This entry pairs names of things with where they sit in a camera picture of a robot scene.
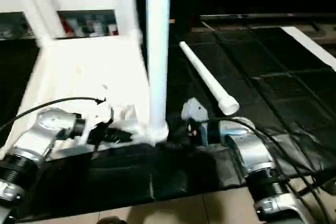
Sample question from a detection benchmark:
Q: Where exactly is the white plastic table top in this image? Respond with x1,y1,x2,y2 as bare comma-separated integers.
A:
10,35,170,154

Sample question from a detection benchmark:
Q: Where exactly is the white plastic table leg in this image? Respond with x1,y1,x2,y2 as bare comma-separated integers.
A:
119,0,143,46
13,0,54,47
145,0,172,143
179,41,240,116

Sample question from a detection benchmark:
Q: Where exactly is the black work mat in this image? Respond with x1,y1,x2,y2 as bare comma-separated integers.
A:
0,25,336,219

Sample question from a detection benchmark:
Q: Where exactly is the crumpled black plastic sheet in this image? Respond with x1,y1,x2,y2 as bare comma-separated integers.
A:
178,27,336,188

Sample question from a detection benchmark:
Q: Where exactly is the white cabinet with glass doors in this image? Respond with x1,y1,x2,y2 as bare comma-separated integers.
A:
0,0,138,40

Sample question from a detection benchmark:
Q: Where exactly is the dark low furniture silver edge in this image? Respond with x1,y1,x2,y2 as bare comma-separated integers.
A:
201,13,336,26

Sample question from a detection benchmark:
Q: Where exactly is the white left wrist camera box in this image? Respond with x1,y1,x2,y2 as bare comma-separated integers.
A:
84,101,138,141

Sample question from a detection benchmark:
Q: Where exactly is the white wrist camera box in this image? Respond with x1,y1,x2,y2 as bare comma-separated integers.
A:
182,97,209,126
84,101,138,141

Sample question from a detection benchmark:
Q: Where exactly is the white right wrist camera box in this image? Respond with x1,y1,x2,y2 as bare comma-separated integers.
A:
182,97,209,126

